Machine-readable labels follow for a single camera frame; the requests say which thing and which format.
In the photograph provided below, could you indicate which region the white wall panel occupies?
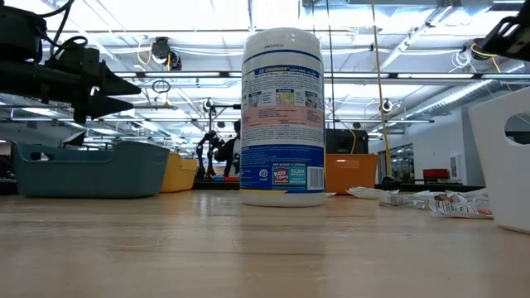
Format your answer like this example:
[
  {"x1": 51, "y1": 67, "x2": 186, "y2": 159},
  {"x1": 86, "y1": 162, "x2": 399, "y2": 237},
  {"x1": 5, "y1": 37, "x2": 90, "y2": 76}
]
[{"x1": 450, "y1": 152, "x2": 462, "y2": 180}]

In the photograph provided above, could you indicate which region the black equipment box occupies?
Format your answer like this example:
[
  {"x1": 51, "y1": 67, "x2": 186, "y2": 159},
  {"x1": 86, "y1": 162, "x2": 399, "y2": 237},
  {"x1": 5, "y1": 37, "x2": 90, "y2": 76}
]
[{"x1": 325, "y1": 127, "x2": 369, "y2": 155}]

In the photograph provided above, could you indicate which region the orange plastic bin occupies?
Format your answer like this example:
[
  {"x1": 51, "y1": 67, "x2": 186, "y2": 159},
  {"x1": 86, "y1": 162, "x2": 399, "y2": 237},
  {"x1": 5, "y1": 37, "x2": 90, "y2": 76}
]
[{"x1": 325, "y1": 152, "x2": 380, "y2": 195}]

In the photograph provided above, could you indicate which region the thin yellow cable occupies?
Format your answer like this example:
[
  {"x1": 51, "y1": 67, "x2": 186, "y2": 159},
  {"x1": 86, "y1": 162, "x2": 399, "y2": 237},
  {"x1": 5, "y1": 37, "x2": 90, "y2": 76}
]
[{"x1": 326, "y1": 99, "x2": 358, "y2": 155}]

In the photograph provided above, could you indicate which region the yellow plastic bin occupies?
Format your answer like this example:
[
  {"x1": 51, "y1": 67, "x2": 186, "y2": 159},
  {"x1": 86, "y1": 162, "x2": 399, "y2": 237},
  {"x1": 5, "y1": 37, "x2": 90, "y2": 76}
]
[{"x1": 160, "y1": 151, "x2": 199, "y2": 194}]

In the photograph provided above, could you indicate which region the black stand pole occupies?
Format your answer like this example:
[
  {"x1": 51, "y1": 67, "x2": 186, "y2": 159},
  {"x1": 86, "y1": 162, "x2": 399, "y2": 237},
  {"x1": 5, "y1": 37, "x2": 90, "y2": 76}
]
[{"x1": 201, "y1": 98, "x2": 242, "y2": 180}]

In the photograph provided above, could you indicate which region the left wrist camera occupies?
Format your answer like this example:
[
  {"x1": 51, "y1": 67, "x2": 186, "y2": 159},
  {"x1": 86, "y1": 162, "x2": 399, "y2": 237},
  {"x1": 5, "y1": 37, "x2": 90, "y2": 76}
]
[{"x1": 45, "y1": 45, "x2": 99, "y2": 67}]

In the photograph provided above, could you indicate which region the black ceiling-mounted camera rig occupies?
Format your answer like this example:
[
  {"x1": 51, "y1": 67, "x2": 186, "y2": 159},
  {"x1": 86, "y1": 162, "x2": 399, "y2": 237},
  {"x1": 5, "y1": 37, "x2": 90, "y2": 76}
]
[{"x1": 149, "y1": 36, "x2": 183, "y2": 71}]

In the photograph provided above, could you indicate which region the black hanging cable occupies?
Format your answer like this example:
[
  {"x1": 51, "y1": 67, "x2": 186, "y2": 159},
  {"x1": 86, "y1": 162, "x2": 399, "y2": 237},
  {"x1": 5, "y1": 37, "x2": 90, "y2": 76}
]
[{"x1": 325, "y1": 0, "x2": 339, "y2": 130}]

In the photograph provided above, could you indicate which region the black distant table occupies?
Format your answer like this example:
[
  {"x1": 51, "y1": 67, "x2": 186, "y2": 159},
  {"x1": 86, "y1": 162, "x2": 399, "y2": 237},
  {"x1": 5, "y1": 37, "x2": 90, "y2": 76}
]
[{"x1": 380, "y1": 175, "x2": 485, "y2": 192}]

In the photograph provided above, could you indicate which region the white plastic bin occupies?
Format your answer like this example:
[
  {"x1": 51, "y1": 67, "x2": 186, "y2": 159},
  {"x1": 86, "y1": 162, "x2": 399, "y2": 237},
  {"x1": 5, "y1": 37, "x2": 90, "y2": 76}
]
[{"x1": 467, "y1": 85, "x2": 530, "y2": 233}]

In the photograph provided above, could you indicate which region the yellow hanging cable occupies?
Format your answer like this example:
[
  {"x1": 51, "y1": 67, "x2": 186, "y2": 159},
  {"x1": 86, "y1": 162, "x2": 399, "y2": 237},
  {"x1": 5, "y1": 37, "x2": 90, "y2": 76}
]
[{"x1": 370, "y1": 0, "x2": 393, "y2": 175}]

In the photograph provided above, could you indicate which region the teal plastic bin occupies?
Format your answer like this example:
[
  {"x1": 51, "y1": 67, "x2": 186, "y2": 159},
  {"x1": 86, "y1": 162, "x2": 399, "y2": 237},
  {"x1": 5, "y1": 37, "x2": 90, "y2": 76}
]
[{"x1": 11, "y1": 140, "x2": 171, "y2": 199}]

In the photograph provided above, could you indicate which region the white disinfecting wipes canister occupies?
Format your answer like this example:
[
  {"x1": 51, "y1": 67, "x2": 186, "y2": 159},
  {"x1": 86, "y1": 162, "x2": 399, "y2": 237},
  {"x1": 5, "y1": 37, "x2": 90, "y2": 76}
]
[{"x1": 238, "y1": 26, "x2": 326, "y2": 208}]

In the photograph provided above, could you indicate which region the red box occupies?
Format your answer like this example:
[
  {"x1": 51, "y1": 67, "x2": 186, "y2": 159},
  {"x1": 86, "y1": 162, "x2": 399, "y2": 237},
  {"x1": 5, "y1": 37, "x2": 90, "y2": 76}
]
[{"x1": 422, "y1": 167, "x2": 451, "y2": 180}]

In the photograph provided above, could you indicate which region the person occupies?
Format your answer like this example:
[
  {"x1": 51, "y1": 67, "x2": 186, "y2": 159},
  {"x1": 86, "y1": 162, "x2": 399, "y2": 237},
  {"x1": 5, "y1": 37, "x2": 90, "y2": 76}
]
[{"x1": 214, "y1": 119, "x2": 242, "y2": 178}]

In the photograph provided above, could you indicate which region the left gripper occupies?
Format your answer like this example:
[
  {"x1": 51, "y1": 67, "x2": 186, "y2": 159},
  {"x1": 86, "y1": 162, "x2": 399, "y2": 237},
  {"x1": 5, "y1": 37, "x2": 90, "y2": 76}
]
[{"x1": 35, "y1": 61, "x2": 142, "y2": 124}]

